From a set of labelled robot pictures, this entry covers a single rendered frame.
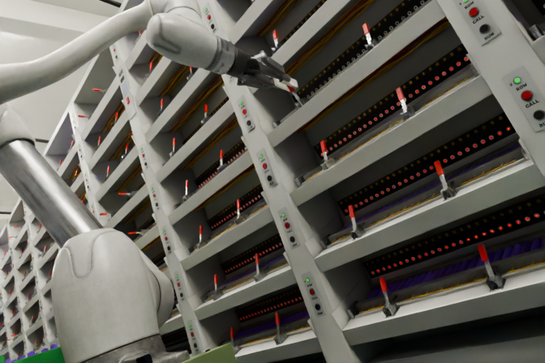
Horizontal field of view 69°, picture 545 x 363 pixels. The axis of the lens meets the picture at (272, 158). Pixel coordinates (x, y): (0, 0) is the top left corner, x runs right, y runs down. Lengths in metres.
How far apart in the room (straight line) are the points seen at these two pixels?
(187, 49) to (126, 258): 0.49
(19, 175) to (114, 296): 0.50
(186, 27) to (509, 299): 0.89
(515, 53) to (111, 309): 0.86
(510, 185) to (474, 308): 0.27
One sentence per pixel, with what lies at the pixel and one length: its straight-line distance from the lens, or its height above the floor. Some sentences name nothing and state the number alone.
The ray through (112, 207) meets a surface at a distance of 2.51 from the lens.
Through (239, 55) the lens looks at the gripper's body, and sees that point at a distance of 1.06.
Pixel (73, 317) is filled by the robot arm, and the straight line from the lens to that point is 0.76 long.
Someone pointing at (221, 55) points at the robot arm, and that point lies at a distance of 1.02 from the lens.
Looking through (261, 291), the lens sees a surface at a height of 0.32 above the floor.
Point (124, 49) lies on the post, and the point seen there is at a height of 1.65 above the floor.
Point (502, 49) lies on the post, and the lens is 0.92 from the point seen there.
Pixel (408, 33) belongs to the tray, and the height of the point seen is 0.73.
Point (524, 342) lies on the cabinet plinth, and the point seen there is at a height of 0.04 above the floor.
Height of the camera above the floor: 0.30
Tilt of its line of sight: 18 degrees up
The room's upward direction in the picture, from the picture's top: 21 degrees counter-clockwise
